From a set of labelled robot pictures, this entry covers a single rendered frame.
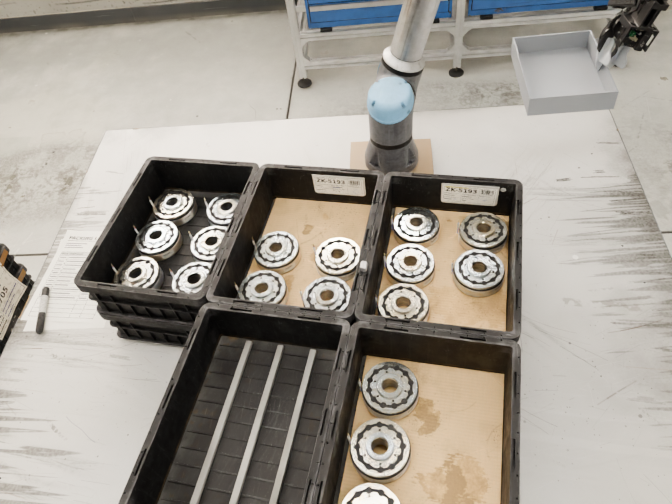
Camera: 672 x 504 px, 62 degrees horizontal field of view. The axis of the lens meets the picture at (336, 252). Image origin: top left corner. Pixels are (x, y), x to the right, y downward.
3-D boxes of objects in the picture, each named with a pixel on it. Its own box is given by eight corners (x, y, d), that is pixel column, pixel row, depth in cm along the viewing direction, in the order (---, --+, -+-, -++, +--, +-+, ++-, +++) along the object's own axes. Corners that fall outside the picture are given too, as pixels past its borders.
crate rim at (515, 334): (386, 178, 130) (385, 170, 128) (521, 187, 123) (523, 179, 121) (353, 326, 106) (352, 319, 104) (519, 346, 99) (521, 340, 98)
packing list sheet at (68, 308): (61, 231, 160) (60, 230, 160) (138, 228, 157) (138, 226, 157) (15, 331, 139) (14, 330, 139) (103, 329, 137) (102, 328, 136)
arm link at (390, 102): (365, 145, 150) (362, 102, 139) (373, 113, 158) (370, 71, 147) (410, 147, 147) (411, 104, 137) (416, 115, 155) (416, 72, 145)
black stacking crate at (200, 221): (164, 190, 150) (149, 157, 141) (270, 198, 143) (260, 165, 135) (96, 315, 126) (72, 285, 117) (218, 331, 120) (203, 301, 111)
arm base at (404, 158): (363, 144, 165) (361, 117, 157) (414, 139, 164) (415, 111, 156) (366, 180, 155) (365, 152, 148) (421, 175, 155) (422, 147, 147)
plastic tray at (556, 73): (510, 54, 154) (512, 37, 150) (587, 47, 151) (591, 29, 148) (527, 115, 137) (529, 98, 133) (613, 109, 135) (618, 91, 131)
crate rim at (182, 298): (151, 162, 142) (148, 155, 141) (263, 170, 136) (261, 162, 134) (75, 291, 119) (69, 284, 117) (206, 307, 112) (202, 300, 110)
